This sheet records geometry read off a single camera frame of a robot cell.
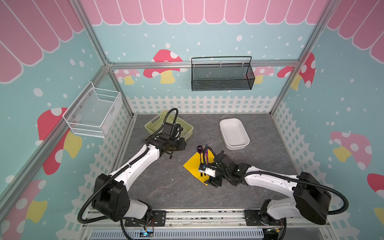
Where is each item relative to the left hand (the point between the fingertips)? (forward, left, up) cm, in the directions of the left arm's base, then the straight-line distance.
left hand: (183, 146), depth 84 cm
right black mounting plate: (-32, -36, -14) cm, 50 cm away
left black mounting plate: (-33, +12, -15) cm, 38 cm away
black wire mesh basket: (+45, -16, +18) cm, 51 cm away
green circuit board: (-39, +17, -17) cm, 46 cm away
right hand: (-13, -13, -9) cm, 20 cm away
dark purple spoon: (+5, -9, -12) cm, 16 cm away
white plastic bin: (+20, -34, -14) cm, 42 cm away
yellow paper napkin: (-5, -5, -14) cm, 16 cm away
